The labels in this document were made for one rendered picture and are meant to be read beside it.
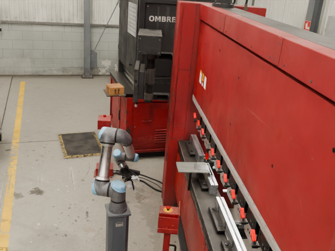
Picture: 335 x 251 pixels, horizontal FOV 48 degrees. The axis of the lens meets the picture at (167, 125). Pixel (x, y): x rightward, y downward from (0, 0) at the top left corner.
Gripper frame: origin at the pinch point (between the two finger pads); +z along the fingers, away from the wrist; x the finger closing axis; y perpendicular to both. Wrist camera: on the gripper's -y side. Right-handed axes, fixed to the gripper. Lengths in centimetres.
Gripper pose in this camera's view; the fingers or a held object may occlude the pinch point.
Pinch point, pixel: (137, 186)
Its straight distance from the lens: 333.5
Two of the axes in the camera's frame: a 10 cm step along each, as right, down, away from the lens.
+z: 5.2, 7.3, -4.4
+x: 3.7, -6.6, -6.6
